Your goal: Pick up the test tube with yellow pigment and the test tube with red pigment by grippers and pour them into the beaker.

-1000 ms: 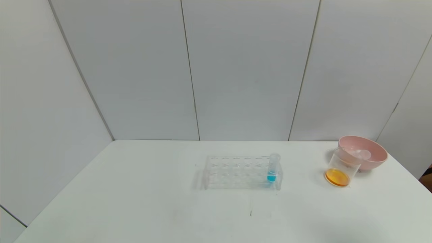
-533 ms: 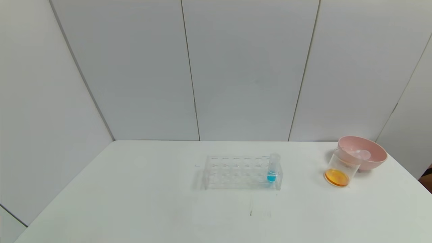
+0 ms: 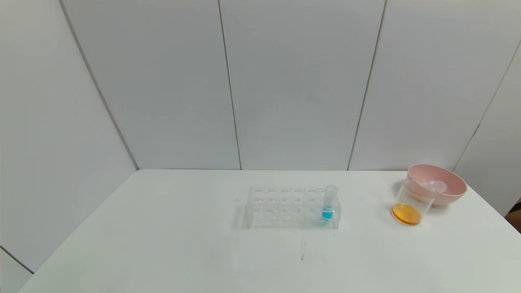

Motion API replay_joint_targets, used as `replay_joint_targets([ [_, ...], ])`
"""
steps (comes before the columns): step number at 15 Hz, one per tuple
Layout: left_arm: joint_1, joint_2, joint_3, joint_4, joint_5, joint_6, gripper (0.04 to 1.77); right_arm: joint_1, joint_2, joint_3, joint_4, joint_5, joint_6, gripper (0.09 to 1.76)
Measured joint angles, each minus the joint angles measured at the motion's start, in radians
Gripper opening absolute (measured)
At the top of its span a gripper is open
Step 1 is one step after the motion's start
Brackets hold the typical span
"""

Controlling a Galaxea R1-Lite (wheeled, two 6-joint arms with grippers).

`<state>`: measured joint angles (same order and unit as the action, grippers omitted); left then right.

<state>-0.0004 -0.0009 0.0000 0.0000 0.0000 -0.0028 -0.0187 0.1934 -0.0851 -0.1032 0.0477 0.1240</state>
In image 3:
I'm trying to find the test tube with blue pigment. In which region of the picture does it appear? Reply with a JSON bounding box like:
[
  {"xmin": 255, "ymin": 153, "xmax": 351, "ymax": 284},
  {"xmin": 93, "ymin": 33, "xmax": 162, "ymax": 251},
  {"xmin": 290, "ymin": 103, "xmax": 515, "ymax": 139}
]
[{"xmin": 322, "ymin": 184, "xmax": 338, "ymax": 221}]

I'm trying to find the clear glass beaker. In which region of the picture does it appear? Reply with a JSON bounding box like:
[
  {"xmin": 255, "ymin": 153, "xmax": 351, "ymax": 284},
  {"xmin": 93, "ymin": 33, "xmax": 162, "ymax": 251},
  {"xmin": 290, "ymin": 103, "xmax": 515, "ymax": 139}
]
[{"xmin": 392, "ymin": 178, "xmax": 439, "ymax": 226}]

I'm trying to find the pink bowl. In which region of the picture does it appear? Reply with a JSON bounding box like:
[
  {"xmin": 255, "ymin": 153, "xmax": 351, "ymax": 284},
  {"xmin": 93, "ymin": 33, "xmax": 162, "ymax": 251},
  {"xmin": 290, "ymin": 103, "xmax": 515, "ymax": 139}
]
[{"xmin": 408, "ymin": 163, "xmax": 468, "ymax": 206}]

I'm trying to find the brown wooden furniture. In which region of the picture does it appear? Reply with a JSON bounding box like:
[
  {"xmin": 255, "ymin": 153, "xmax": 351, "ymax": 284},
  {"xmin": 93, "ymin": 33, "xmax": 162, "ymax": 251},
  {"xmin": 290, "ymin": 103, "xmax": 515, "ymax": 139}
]
[{"xmin": 505, "ymin": 198, "xmax": 521, "ymax": 234}]

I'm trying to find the clear plastic test tube rack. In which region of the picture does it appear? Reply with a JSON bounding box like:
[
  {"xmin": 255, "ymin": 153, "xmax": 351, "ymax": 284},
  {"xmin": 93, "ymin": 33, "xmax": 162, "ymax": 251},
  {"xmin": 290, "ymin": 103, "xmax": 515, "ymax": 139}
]
[{"xmin": 244, "ymin": 186, "xmax": 341, "ymax": 230}]

